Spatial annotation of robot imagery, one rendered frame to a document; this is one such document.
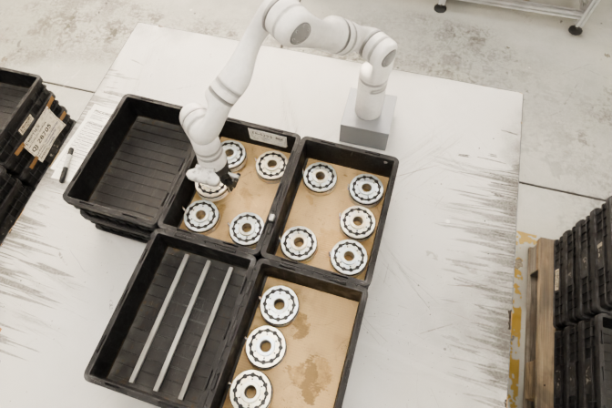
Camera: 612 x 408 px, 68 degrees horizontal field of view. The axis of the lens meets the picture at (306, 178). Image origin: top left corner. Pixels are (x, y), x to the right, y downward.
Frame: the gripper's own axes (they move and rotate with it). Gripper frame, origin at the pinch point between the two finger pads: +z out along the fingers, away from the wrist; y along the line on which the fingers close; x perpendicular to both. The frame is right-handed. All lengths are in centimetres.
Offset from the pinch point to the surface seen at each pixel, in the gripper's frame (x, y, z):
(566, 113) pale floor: -135, -135, 87
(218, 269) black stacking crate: 22.8, -6.9, 5.7
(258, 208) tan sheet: 1.8, -11.4, 5.4
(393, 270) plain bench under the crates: 5, -56, 18
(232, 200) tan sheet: 1.7, -3.1, 5.5
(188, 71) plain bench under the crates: -52, 39, 18
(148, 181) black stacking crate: 2.8, 24.7, 5.7
